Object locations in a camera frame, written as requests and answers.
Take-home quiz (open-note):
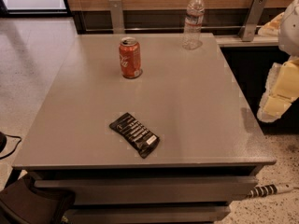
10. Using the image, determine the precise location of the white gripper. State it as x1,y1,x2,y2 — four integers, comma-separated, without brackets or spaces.
257,59,299,123

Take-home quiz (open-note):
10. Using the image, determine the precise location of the clear plastic water bottle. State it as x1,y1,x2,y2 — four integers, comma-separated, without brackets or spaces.
182,0,205,50

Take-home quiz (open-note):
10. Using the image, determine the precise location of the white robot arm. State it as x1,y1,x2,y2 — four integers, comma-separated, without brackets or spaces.
257,0,299,123

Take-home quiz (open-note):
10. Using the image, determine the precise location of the black rxbar chocolate wrapper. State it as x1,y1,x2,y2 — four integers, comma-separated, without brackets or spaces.
109,113,160,159

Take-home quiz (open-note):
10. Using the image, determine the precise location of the grey drawer cabinet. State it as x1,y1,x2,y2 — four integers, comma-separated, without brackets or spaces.
13,34,275,224

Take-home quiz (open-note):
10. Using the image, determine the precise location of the red coca-cola can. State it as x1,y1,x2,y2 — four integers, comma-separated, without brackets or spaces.
119,36,142,78

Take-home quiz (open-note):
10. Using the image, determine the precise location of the dark brown chair seat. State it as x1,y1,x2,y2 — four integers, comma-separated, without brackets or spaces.
0,175,75,224

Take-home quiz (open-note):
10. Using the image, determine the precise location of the right metal wall bracket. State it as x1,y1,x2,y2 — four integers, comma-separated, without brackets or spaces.
238,0,267,42

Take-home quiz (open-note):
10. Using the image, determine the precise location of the metal wall bracket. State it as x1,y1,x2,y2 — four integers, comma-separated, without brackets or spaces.
238,0,267,42
108,0,125,34

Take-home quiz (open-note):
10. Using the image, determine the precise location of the black and white striped cable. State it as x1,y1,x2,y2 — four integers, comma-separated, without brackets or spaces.
247,182,295,199

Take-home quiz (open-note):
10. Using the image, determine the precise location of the left metal wall bracket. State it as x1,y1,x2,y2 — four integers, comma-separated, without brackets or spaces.
108,0,125,34

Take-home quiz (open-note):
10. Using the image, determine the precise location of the metal rail along wall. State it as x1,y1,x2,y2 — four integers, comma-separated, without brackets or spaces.
84,24,263,33

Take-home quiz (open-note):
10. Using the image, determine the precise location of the black cable on floor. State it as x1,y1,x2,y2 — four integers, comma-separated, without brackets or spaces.
0,133,22,161

